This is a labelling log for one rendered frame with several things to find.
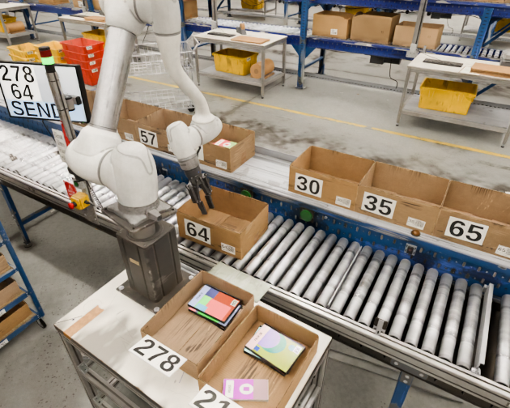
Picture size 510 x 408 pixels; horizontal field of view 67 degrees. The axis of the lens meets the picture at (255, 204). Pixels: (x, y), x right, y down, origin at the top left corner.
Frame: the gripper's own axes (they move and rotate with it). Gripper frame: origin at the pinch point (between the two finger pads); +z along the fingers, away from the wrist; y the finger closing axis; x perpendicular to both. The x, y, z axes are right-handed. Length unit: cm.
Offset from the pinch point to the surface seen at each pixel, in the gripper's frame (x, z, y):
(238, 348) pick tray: 34, 40, 43
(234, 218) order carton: -11.2, 23.5, -26.7
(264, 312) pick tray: 39, 35, 28
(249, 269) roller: 15.6, 34.0, 3.1
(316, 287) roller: 46, 45, -2
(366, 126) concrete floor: -55, 87, -366
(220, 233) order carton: 3.0, 15.5, 0.8
